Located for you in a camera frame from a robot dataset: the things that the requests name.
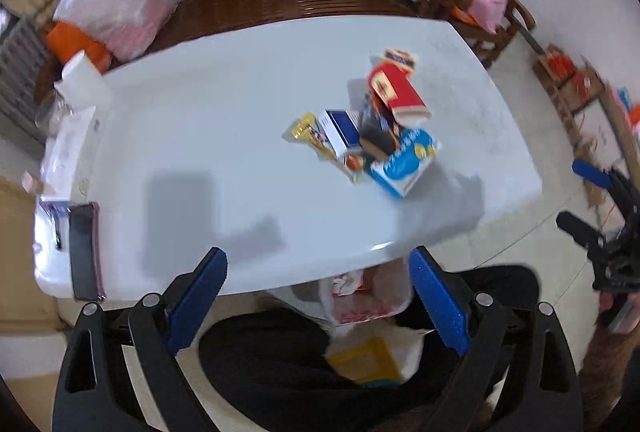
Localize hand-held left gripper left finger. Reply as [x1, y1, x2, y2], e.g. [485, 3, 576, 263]
[52, 247, 228, 432]

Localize clear plastic trash bag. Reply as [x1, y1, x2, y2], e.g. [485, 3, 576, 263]
[320, 262, 416, 326]

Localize white paper roll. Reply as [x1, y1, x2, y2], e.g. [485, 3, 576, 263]
[54, 50, 112, 109]

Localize dark colourful packet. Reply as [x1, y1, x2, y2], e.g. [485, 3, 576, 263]
[362, 90, 401, 135]

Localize light blue box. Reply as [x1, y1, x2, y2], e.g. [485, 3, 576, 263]
[369, 127, 443, 199]

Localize black packet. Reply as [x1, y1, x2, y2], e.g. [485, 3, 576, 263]
[360, 125, 401, 163]

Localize dark blue and white box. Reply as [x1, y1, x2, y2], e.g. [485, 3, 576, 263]
[317, 109, 365, 160]

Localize white flat box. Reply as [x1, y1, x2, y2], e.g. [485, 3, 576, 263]
[41, 107, 101, 195]

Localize wooden rack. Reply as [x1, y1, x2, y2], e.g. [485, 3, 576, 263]
[532, 43, 640, 213]

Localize phone with pink case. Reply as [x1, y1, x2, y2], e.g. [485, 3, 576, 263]
[67, 202, 107, 303]

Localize gold wrapper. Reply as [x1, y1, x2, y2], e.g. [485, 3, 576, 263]
[287, 112, 337, 161]

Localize grey radiator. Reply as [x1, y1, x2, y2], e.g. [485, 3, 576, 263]
[0, 15, 55, 144]

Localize black pants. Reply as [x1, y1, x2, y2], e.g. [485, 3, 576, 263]
[199, 265, 541, 432]

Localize yellow bag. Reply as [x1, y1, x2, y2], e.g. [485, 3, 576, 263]
[325, 323, 426, 387]

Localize purple and yellow packet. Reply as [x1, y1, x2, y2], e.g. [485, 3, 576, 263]
[382, 47, 420, 74]

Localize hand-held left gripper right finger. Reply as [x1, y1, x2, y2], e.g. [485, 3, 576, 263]
[409, 246, 583, 432]

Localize clear bag with pink contents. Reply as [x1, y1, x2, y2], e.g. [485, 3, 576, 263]
[52, 0, 174, 62]

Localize orange snack packet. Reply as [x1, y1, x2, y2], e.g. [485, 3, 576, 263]
[342, 152, 369, 184]

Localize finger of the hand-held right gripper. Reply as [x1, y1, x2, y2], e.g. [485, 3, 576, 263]
[572, 159, 640, 215]
[556, 211, 608, 260]

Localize red box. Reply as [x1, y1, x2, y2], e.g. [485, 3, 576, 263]
[367, 62, 431, 124]

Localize orange bag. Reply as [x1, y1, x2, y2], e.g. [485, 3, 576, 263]
[46, 21, 112, 73]

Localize person's right forearm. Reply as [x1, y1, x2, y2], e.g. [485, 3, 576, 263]
[579, 324, 640, 432]

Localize person's right hand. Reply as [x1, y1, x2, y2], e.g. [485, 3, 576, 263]
[595, 291, 640, 335]

